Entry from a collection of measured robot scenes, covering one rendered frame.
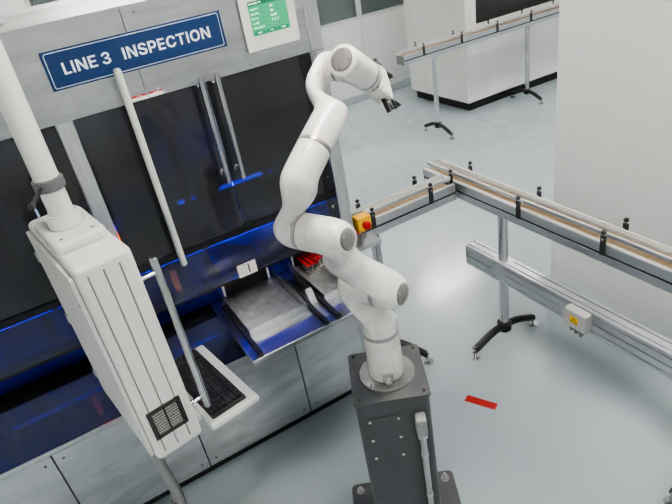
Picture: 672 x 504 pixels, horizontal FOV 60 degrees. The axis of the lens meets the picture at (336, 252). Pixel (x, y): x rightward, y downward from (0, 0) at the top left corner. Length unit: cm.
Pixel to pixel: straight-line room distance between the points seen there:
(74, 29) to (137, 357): 104
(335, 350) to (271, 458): 62
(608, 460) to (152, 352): 202
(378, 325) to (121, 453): 138
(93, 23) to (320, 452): 210
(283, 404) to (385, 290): 136
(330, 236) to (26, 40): 115
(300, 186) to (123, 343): 75
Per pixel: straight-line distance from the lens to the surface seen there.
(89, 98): 213
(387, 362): 195
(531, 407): 313
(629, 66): 305
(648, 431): 312
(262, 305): 248
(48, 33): 210
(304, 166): 140
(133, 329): 181
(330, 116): 147
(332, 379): 303
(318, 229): 145
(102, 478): 284
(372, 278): 170
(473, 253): 328
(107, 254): 171
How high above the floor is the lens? 225
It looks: 30 degrees down
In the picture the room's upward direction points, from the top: 11 degrees counter-clockwise
